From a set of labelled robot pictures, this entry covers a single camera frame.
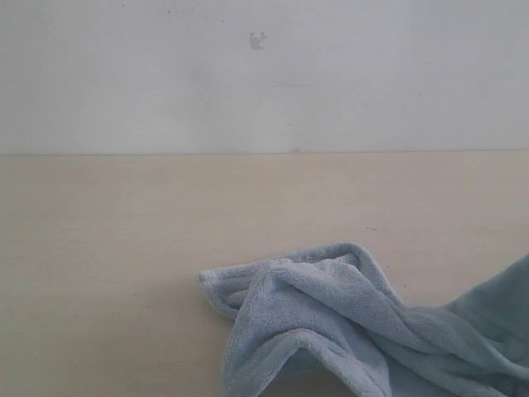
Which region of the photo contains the light blue fleece towel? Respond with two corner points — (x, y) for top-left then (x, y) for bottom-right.
(199, 243), (528, 396)

